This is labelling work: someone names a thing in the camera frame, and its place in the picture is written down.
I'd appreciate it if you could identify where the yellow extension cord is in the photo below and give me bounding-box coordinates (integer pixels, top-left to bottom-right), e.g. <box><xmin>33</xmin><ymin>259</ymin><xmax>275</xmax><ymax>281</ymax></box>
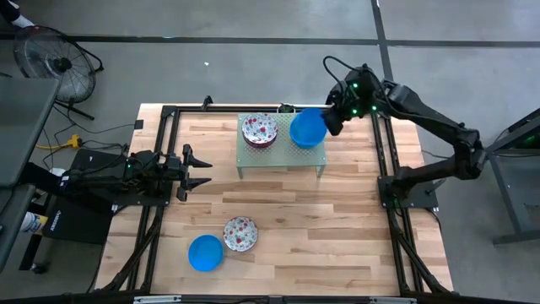
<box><xmin>35</xmin><ymin>133</ymin><xmax>84</xmax><ymax>151</ymax></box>

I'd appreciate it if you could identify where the person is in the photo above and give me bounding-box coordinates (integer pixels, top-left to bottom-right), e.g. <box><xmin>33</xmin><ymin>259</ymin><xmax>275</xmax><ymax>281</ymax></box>
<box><xmin>0</xmin><ymin>0</ymin><xmax>35</xmax><ymax>29</ymax></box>

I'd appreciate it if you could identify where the black floor fan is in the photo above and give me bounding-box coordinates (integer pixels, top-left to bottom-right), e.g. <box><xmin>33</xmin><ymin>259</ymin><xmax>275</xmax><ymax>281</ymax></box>
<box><xmin>13</xmin><ymin>24</ymin><xmax>105</xmax><ymax>122</ymax></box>

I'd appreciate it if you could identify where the green perforated metal shelf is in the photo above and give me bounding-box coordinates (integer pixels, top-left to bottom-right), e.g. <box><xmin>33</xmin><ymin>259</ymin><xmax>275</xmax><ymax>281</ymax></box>
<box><xmin>235</xmin><ymin>111</ymin><xmax>328</xmax><ymax>180</ymax></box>

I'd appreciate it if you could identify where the black equipment case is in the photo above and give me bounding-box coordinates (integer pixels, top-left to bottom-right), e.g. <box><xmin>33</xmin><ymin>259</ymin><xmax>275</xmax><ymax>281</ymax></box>
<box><xmin>41</xmin><ymin>147</ymin><xmax>127</xmax><ymax>246</ymax></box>

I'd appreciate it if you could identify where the grey desk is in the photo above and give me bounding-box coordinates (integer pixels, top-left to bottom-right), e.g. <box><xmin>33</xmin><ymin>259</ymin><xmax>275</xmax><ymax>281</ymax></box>
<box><xmin>0</xmin><ymin>75</ymin><xmax>60</xmax><ymax>189</ymax></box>

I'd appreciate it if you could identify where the blue plastic bowl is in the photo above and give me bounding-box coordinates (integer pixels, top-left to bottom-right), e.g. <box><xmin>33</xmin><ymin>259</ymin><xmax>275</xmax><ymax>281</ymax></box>
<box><xmin>187</xmin><ymin>234</ymin><xmax>225</xmax><ymax>273</ymax></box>
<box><xmin>289</xmin><ymin>106</ymin><xmax>328</xmax><ymax>149</ymax></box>

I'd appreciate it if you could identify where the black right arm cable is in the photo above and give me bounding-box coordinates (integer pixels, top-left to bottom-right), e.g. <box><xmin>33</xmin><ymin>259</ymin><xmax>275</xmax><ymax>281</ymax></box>
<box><xmin>322</xmin><ymin>55</ymin><xmax>354</xmax><ymax>92</ymax></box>

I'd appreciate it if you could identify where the white canister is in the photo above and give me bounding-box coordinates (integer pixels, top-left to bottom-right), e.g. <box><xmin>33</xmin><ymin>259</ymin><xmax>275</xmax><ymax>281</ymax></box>
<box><xmin>19</xmin><ymin>210</ymin><xmax>48</xmax><ymax>234</ymax></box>

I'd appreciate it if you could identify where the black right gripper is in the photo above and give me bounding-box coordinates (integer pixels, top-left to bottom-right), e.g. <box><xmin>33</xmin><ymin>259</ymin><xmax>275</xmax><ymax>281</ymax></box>
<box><xmin>322</xmin><ymin>65</ymin><xmax>383</xmax><ymax>137</ymax></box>

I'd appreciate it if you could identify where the grey metal stand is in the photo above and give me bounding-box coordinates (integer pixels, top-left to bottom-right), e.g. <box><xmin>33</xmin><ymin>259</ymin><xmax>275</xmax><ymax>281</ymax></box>
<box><xmin>484</xmin><ymin>107</ymin><xmax>540</xmax><ymax>246</ymax></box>

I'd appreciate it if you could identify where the black aluminium table frame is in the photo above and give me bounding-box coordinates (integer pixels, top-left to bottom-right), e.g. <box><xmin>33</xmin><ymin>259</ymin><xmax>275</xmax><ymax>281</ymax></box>
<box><xmin>94</xmin><ymin>103</ymin><xmax>455</xmax><ymax>304</ymax></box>

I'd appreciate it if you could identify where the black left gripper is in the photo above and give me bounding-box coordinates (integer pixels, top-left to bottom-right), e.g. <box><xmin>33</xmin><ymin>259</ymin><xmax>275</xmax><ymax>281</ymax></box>
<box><xmin>159</xmin><ymin>144</ymin><xmax>213</xmax><ymax>202</ymax></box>

